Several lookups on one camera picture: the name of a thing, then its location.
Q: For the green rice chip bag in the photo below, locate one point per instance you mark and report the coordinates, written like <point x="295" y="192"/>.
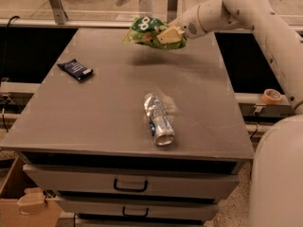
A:
<point x="144" y="31"/>

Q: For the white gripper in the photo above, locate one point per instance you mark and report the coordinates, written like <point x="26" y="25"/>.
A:
<point x="188" y="25"/>

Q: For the dark blue snack packet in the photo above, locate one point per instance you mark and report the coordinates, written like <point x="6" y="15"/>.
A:
<point x="76" y="70"/>

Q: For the orange tape roll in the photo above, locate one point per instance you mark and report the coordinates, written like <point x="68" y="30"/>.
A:
<point x="271" y="96"/>

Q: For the cardboard box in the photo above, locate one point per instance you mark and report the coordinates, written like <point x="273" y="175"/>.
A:
<point x="23" y="203"/>

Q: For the top grey drawer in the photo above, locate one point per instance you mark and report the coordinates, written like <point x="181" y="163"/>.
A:
<point x="126" y="181"/>

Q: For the grey drawer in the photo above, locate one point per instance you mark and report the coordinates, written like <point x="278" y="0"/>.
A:
<point x="126" y="181"/>
<point x="136" y="209"/>

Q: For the metal railing bracket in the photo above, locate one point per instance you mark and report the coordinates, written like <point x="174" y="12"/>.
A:
<point x="172" y="10"/>
<point x="60" y="16"/>

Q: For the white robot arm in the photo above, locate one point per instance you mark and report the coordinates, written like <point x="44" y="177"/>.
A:
<point x="276" y="193"/>

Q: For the grey drawer cabinet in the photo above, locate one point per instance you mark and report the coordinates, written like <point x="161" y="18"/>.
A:
<point x="101" y="122"/>

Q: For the middle metal railing bracket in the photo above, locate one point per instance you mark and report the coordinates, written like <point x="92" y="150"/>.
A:
<point x="172" y="10"/>

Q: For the left metal railing bracket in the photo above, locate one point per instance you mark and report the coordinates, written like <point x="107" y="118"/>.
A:
<point x="60" y="16"/>

